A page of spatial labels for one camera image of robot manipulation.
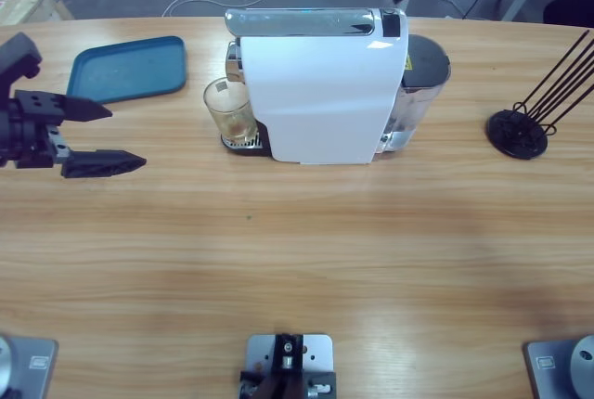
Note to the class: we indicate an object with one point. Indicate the metal grille drip tray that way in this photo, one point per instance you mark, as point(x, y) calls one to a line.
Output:
point(250, 150)

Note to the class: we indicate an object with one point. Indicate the coffee machine water tank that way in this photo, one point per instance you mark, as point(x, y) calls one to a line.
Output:
point(420, 93)

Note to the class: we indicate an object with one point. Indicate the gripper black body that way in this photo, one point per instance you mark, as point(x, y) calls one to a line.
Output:
point(28, 139)

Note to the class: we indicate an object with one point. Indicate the blue plastic tray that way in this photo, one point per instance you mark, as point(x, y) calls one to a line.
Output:
point(125, 69)

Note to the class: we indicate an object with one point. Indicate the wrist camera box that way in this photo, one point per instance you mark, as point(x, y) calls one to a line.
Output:
point(18, 53)

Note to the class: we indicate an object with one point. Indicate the silver coffee machine lever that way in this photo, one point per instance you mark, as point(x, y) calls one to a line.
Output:
point(297, 22)

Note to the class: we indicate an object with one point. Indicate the light wooden crate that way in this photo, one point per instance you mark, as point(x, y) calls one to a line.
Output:
point(28, 4)

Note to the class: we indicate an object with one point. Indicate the white capsule coffee machine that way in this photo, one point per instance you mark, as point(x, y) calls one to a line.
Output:
point(320, 93)

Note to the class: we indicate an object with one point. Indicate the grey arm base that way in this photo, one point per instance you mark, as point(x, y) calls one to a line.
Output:
point(28, 371)
point(557, 371)

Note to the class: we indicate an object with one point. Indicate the clear drinking glass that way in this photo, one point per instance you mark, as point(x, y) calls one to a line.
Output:
point(229, 111)

